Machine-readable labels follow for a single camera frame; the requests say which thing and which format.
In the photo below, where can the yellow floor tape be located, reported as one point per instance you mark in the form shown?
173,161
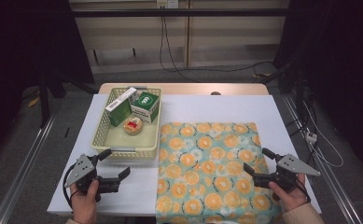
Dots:
33,101

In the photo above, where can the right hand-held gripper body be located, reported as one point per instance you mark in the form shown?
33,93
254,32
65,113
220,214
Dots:
294,166

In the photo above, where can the black curtain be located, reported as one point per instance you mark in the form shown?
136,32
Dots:
341,62
30,37

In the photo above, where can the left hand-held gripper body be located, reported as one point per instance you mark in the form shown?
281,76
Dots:
82,169

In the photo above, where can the person's right hand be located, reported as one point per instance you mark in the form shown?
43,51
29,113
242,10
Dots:
289,197

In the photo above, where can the tall green and white box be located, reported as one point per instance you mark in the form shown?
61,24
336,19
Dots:
120,110

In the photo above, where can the white power strip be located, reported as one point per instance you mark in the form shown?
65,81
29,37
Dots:
311,137

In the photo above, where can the white wall socket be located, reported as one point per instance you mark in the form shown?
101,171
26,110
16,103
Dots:
167,3

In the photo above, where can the black metal stand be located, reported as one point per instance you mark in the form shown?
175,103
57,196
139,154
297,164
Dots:
44,99

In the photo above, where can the cube white and green box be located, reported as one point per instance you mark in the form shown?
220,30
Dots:
146,104

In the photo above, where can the aluminium floor rail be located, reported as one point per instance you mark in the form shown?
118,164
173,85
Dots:
23,171
334,186

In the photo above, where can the person's left hand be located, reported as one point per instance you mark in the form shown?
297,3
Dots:
84,202

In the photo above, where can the round cup with red label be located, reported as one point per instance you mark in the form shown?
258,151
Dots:
133,126

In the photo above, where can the pale yellow plastic basket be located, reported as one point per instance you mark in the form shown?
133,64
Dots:
129,141

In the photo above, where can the orange print fabric bag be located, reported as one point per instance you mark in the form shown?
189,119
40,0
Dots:
213,174

